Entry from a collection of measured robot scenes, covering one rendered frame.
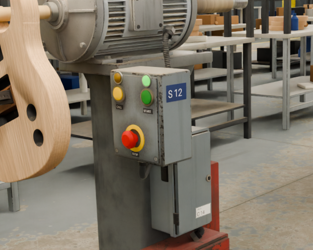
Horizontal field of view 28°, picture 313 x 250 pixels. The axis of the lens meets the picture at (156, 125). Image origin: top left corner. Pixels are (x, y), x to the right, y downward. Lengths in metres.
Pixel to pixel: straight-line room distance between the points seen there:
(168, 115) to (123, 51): 0.34
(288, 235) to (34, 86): 2.34
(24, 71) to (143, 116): 0.27
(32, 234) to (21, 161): 2.20
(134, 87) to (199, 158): 0.38
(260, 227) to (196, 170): 1.94
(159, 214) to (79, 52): 0.48
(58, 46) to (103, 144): 0.33
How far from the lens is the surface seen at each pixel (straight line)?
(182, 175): 1.60
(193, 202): 1.65
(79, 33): 1.49
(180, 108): 1.34
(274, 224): 3.59
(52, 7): 1.51
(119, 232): 1.76
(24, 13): 1.35
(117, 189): 1.72
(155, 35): 1.62
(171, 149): 1.33
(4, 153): 1.47
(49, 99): 1.29
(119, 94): 1.37
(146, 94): 1.31
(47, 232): 3.60
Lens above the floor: 1.28
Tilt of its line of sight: 12 degrees down
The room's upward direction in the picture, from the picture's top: 2 degrees counter-clockwise
